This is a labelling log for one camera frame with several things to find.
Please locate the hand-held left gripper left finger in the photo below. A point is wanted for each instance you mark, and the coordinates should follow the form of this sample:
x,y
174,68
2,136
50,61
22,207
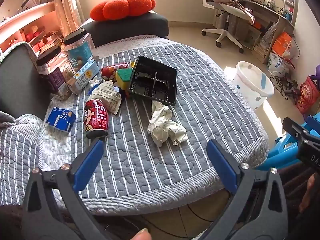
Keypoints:
x,y
87,163

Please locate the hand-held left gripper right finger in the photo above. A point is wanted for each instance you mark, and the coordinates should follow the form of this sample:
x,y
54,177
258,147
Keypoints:
x,y
222,165

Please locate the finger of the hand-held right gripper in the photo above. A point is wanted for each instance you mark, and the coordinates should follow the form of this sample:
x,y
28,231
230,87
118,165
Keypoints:
x,y
291,127
313,124

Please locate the large red drink can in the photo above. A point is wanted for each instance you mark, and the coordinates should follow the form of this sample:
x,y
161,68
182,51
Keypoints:
x,y
96,117

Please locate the small blue carton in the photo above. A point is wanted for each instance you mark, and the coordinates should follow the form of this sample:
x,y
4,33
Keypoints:
x,y
60,118

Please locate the white dotted trash bin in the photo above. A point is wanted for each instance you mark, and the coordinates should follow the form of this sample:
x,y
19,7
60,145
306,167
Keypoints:
x,y
252,85

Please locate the white wrapper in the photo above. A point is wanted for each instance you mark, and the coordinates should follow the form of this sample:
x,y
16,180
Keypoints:
x,y
107,97

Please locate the white paper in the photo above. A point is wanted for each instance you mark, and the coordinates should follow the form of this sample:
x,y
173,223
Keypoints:
x,y
165,125

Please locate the small red drink can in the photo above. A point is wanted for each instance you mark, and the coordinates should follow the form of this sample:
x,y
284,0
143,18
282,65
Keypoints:
x,y
112,69

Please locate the black plastic tray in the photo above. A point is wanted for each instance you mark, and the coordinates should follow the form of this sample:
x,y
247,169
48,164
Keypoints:
x,y
155,80

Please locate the person's right hand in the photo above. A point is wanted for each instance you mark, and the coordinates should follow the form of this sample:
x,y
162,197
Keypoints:
x,y
307,195

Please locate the person's left hand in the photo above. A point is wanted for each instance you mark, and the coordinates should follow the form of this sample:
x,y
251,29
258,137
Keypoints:
x,y
142,234

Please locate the blue plastic stool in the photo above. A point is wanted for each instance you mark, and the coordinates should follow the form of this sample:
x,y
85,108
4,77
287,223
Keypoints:
x,y
282,150

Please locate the red snack bag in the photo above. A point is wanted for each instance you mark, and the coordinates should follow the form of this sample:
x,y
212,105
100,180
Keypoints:
x,y
308,95

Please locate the white printed bag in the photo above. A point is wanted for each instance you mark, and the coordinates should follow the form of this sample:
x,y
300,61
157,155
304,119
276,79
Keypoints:
x,y
276,63

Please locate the small white crumpled tissue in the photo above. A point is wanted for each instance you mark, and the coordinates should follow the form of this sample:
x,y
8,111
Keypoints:
x,y
95,82

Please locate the orange cardboard box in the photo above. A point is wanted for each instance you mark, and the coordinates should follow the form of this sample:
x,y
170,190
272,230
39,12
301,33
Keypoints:
x,y
282,43

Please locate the light blue milk carton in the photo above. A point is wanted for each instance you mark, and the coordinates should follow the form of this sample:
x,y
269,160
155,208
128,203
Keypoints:
x,y
83,77

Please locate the plastic jar with purple label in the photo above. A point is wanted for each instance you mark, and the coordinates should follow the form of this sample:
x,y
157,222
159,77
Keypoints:
x,y
56,75

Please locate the green and yellow sponge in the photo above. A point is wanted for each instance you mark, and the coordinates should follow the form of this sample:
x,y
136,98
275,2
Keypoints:
x,y
124,76

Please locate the plastic jar with teal label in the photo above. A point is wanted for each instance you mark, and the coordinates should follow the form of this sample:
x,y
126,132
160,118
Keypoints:
x,y
78,48

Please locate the wooden desk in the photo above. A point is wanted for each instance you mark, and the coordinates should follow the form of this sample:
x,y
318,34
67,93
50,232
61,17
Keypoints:
x,y
270,12

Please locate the white office chair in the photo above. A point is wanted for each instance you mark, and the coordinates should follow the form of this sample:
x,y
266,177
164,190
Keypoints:
x,y
222,27

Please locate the pink cloth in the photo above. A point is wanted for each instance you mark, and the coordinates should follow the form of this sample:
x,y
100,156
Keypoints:
x,y
240,8

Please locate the dark grey seat cushion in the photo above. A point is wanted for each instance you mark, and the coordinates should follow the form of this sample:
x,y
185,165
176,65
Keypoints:
x,y
130,28

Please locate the white shelf unit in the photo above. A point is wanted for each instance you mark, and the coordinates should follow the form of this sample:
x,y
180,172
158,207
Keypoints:
x,y
22,22

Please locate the patterned curtain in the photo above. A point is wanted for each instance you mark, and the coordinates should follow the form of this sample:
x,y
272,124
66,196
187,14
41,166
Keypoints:
x,y
62,5

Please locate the red pumpkin cushion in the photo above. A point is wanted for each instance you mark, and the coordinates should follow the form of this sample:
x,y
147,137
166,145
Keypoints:
x,y
122,6

